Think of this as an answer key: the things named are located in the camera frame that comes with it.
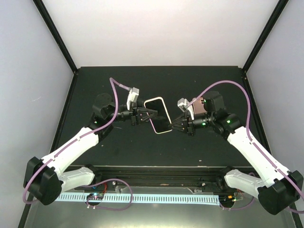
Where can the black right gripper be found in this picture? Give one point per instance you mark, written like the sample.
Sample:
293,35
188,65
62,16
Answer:
188,128

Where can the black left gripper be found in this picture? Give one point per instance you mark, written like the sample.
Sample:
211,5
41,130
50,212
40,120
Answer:
135,116

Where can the gold rimmed phone case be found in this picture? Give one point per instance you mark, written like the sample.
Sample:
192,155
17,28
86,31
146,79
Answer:
161,122

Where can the pink phone case with ring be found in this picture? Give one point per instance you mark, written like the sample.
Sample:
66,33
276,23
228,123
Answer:
198,106

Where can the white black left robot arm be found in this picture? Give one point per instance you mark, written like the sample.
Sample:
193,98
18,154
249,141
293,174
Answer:
47,178

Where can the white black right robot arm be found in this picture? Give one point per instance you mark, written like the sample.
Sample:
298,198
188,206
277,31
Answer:
276,187

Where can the small circuit board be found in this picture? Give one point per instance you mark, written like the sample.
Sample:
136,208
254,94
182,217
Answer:
95,196

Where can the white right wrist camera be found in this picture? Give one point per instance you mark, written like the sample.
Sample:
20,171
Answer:
183,104

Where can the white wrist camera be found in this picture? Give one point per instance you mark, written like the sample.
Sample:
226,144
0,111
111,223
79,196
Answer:
132,97
183,104

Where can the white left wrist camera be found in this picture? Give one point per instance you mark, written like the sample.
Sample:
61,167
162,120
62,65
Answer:
132,97

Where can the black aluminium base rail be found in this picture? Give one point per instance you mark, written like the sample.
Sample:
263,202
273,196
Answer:
148,176

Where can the light blue slotted cable duct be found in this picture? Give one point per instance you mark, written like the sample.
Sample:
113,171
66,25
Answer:
142,198

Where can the left black frame post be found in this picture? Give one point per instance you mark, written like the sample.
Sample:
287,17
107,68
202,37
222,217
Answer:
55,34

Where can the black frame post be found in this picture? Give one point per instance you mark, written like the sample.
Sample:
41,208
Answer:
55,34
275,15

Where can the right black frame post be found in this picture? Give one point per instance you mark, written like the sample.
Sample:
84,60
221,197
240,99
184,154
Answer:
275,15

